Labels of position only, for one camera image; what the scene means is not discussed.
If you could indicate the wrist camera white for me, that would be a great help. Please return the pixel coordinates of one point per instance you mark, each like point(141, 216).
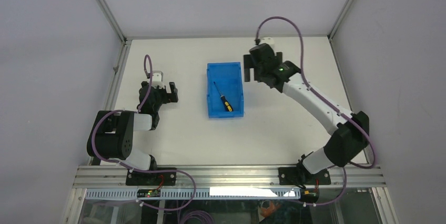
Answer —
point(268, 40)
point(157, 79)

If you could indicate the orange object under table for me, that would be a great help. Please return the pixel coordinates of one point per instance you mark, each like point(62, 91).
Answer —
point(267, 207)

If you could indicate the yellow black screwdriver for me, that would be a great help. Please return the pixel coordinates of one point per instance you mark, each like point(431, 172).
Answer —
point(227, 105)

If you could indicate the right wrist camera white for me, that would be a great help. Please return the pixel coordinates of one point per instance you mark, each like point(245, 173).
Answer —
point(268, 40)

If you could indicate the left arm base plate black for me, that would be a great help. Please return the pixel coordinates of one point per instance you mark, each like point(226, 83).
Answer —
point(166, 177)

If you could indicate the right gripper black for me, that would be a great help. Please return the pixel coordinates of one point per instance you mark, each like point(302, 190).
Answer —
point(253, 67)

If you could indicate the white slotted cable duct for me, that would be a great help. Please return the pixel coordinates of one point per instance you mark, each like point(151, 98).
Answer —
point(212, 193)

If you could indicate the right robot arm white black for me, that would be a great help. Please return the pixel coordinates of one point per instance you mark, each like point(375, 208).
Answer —
point(348, 131)

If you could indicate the blue plastic bin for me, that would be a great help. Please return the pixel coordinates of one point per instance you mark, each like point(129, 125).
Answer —
point(229, 79)

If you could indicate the aluminium rail frame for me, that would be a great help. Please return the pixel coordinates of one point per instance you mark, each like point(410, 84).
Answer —
point(111, 176)

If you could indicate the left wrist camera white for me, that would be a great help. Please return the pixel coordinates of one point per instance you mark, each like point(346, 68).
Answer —
point(157, 79)

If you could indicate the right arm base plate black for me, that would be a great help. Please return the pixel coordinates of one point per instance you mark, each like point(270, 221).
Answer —
point(289, 177)

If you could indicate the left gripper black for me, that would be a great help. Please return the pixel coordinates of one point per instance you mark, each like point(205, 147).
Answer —
point(165, 94)

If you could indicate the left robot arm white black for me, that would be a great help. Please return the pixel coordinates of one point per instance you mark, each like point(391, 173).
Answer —
point(111, 138)

